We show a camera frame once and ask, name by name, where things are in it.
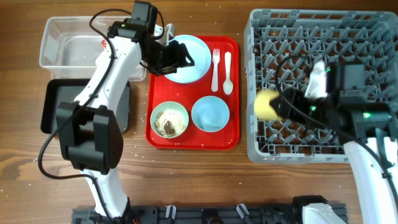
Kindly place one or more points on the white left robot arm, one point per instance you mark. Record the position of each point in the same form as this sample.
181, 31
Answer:
89, 134

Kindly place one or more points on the white plastic spoon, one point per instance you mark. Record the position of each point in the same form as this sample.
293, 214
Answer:
228, 84

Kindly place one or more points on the yellow plastic cup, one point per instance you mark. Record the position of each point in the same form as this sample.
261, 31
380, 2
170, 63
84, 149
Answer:
262, 108

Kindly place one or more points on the red snack wrapper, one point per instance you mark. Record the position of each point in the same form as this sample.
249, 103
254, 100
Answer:
104, 43

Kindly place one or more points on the light blue bowl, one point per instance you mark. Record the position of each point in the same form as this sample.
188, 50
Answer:
210, 114

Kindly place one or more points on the red serving tray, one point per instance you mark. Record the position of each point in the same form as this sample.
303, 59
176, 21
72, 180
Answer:
162, 89

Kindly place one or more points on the light blue plate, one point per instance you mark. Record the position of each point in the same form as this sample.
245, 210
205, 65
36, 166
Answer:
201, 55

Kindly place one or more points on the white plastic fork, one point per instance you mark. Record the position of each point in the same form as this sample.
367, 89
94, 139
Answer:
215, 60

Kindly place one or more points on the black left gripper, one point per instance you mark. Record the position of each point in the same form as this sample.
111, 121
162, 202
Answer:
178, 58

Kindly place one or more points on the clear plastic bin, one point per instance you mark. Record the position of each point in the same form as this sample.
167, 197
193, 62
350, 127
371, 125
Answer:
70, 47

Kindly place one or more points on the white napkin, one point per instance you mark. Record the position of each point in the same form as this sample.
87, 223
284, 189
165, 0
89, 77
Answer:
104, 55

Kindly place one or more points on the grey dishwasher rack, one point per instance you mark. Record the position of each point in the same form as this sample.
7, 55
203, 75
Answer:
278, 40

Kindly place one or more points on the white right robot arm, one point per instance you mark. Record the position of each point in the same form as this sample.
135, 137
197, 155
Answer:
336, 99

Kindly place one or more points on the black plastic tray bin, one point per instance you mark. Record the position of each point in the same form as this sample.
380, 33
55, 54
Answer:
59, 90

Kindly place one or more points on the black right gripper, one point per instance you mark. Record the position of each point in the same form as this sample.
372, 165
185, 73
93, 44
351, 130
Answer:
283, 107

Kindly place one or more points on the green bowl with food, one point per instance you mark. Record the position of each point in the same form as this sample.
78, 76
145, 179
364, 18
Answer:
169, 119

